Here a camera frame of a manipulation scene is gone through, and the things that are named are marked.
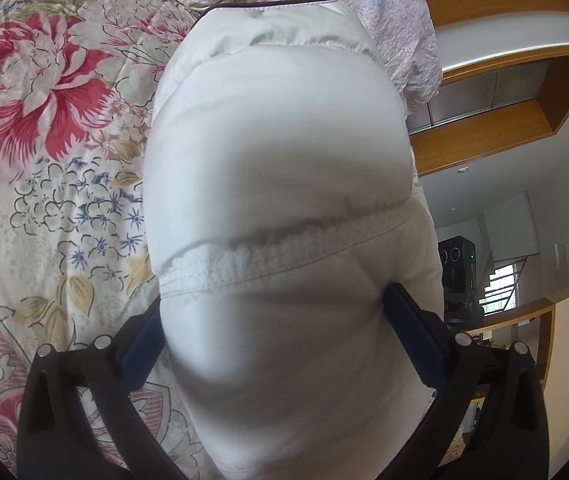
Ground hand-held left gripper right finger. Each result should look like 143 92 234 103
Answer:
383 282 550 480

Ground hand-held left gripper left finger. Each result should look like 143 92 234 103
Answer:
17 297 200 480

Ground white puffer jacket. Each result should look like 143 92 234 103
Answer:
144 0 447 480

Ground black speaker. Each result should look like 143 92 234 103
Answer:
437 235 479 322

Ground window with railing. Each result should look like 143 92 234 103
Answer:
483 256 524 317

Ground wooden ledge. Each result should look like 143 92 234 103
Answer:
464 297 556 397

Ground white roller blind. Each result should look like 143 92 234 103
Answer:
481 192 538 264

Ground floral printed blanket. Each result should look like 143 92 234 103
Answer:
0 0 220 480

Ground wooden wall cabinet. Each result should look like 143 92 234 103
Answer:
407 0 569 178

